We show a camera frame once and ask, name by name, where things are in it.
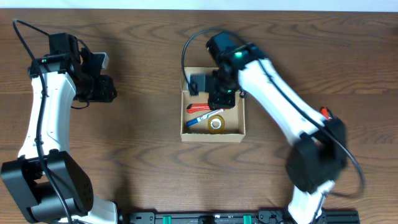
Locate blue whiteboard marker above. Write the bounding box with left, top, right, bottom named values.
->
left=186, top=109, right=225, bottom=126

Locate red utility knife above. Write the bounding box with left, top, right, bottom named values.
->
left=186, top=103, right=218, bottom=114

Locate yellow tape roll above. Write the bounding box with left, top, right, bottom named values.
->
left=208, top=115, right=225, bottom=134

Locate red black stapler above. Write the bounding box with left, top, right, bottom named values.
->
left=320, top=107, right=333, bottom=120

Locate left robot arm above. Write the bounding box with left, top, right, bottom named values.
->
left=1, top=33, right=119, bottom=223

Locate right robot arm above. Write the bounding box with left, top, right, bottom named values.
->
left=183, top=29, right=349, bottom=223

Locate open cardboard box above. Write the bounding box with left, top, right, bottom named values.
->
left=180, top=79, right=246, bottom=142

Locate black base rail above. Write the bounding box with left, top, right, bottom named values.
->
left=118, top=208, right=361, bottom=224

